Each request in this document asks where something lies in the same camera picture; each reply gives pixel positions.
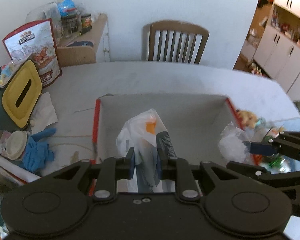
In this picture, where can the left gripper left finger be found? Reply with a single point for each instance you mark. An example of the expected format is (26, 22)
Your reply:
(106, 174)

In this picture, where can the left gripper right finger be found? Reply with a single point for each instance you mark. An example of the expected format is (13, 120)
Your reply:
(205, 182)

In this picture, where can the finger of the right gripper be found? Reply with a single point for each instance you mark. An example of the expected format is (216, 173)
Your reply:
(261, 148)

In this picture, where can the clear plastic bag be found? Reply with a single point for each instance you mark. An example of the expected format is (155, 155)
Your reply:
(234, 145)

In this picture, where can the clear bag with orange item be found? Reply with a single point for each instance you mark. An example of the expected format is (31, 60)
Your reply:
(146, 133)

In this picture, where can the green patterned pouch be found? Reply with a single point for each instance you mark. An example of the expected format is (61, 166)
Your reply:
(267, 156)

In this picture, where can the yellow spotted plush toy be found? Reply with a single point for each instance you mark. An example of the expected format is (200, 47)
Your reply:
(247, 118)

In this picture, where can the red and white cardboard box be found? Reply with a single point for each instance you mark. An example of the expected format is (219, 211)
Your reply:
(187, 126)

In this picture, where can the blue rubber glove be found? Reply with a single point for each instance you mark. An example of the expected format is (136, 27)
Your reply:
(37, 151)

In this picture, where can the white crumpled tissue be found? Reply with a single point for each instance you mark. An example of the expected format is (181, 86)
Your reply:
(43, 115)

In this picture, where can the white kitchen cabinets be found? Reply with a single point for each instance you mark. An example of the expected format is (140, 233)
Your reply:
(272, 45)

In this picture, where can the yellow lid tissue box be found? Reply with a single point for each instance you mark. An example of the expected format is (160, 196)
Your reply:
(19, 97)

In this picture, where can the wooden side cabinet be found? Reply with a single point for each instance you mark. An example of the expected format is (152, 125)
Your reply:
(89, 48)

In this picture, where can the brown wooden chair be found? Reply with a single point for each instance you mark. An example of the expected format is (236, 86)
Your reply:
(176, 41)

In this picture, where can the red pet food bag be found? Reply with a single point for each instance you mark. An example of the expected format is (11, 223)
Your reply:
(36, 40)

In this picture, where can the orange label jar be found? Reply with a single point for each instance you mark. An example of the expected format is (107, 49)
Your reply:
(86, 21)

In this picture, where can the black handle screwdriver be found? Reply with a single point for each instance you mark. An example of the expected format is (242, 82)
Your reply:
(79, 33)

